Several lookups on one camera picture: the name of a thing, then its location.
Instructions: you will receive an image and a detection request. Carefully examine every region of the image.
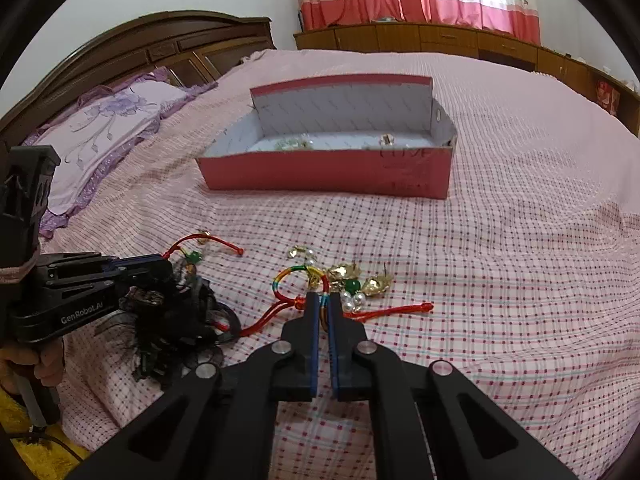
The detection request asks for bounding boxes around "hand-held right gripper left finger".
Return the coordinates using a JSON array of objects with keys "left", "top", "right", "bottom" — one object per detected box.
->
[{"left": 65, "top": 292, "right": 321, "bottom": 480}]

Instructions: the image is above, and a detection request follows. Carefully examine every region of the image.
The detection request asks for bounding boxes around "yellow floor mat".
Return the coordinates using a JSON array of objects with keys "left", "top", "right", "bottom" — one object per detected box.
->
[{"left": 0, "top": 387, "right": 92, "bottom": 480}]

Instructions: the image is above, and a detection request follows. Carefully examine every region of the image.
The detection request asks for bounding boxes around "gold pearl earring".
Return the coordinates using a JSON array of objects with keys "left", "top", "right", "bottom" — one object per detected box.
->
[{"left": 286, "top": 245, "right": 319, "bottom": 267}]

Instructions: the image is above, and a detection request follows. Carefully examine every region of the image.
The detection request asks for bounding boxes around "green bead earring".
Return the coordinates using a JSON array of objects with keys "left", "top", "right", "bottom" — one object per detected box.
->
[{"left": 340, "top": 280, "right": 369, "bottom": 314}]

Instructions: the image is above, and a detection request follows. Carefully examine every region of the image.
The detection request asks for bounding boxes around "rainbow cord bracelet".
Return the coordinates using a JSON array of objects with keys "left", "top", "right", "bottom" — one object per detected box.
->
[{"left": 235, "top": 264, "right": 435, "bottom": 338}]

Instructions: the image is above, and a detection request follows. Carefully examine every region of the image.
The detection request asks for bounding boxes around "purple floral pillow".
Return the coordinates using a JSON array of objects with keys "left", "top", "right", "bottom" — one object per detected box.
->
[{"left": 22, "top": 67, "right": 219, "bottom": 241}]

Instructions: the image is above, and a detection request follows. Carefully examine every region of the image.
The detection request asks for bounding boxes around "gold leaf earring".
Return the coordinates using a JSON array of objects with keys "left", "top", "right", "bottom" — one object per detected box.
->
[
  {"left": 326, "top": 260, "right": 362, "bottom": 287},
  {"left": 362, "top": 262, "right": 397, "bottom": 299}
]

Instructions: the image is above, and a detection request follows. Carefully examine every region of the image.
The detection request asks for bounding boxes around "red cord bracelet gold bell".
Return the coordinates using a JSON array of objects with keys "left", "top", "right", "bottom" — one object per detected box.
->
[{"left": 167, "top": 231, "right": 246, "bottom": 267}]

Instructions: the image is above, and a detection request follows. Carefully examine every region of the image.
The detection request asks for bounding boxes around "brown wooden cabinet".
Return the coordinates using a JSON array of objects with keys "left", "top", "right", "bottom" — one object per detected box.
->
[{"left": 292, "top": 22, "right": 640, "bottom": 137}]

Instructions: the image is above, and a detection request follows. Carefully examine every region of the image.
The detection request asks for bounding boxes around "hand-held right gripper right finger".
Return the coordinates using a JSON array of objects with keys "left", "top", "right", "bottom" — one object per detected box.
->
[{"left": 329, "top": 293, "right": 578, "bottom": 480}]

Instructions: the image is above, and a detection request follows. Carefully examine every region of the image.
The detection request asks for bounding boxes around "person's left hand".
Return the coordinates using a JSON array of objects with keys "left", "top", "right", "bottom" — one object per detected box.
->
[{"left": 0, "top": 340, "right": 67, "bottom": 397}]

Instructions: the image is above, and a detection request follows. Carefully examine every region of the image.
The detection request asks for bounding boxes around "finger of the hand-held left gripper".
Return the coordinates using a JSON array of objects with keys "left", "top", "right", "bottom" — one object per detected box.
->
[
  {"left": 107, "top": 254, "right": 174, "bottom": 282},
  {"left": 120, "top": 286, "right": 169, "bottom": 314}
]

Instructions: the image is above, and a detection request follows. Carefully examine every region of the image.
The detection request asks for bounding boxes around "black feather hair accessory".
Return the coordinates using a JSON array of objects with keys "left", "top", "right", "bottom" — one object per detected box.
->
[{"left": 95, "top": 260, "right": 242, "bottom": 387}]

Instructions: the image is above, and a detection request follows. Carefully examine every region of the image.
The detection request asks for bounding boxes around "red gift box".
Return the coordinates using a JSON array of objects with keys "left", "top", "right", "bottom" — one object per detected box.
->
[{"left": 595, "top": 80, "right": 622, "bottom": 112}]

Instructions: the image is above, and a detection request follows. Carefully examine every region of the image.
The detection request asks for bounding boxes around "white gift box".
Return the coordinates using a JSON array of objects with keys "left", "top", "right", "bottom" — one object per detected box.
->
[{"left": 196, "top": 74, "right": 459, "bottom": 200}]

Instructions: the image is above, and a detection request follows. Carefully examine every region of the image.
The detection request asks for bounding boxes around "brown wooden headboard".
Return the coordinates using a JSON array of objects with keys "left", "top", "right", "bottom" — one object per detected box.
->
[{"left": 0, "top": 10, "right": 277, "bottom": 133}]

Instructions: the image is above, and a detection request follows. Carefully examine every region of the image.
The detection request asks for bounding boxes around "pink checked bedspread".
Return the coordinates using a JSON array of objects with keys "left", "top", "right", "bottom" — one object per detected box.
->
[{"left": 40, "top": 49, "right": 640, "bottom": 480}]

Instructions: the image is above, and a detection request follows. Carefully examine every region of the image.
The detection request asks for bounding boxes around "black cable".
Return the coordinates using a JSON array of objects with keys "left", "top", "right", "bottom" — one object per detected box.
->
[{"left": 10, "top": 425, "right": 92, "bottom": 462}]

